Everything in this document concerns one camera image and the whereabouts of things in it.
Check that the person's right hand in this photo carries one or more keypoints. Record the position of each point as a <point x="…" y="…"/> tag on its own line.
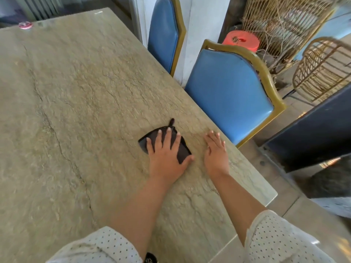
<point x="216" y="158"/>

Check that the person's left hand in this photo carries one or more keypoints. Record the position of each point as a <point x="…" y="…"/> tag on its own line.
<point x="164" y="164"/>

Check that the dark grey cloth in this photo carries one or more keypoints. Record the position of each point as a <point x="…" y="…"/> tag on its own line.
<point x="183" y="154"/>

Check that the person's left forearm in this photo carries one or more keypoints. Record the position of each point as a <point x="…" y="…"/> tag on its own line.
<point x="139" y="213"/>

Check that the person's right forearm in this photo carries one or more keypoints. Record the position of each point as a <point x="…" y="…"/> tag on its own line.
<point x="238" y="205"/>

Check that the black pillar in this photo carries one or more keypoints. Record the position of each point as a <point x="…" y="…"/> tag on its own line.
<point x="312" y="134"/>

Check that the white dotted right sleeve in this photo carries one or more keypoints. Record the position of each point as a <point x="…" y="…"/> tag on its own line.
<point x="279" y="241"/>

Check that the white dotted sleeve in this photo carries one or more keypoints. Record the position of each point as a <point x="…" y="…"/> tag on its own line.
<point x="279" y="241"/>
<point x="98" y="246"/>

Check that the white dotted left sleeve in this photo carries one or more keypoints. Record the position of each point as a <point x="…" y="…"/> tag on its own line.
<point x="98" y="246"/>

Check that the grey stone table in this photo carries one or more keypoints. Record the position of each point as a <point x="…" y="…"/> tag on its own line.
<point x="68" y="120"/>

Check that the grey stone planter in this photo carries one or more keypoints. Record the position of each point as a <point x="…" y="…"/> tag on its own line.
<point x="331" y="183"/>

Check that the red plastic stool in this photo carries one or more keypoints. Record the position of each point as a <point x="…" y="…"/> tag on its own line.
<point x="241" y="39"/>

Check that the group of rattan chairs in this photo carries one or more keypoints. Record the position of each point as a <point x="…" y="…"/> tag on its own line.
<point x="288" y="24"/>

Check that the red round call button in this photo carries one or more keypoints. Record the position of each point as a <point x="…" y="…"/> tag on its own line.
<point x="25" y="25"/>

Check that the grey ribbed radiator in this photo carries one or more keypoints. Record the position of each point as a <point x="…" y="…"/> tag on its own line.
<point x="35" y="8"/>

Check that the blue padded chair gold frame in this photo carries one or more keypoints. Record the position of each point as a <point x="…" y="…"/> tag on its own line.
<point x="230" y="93"/>
<point x="163" y="32"/>

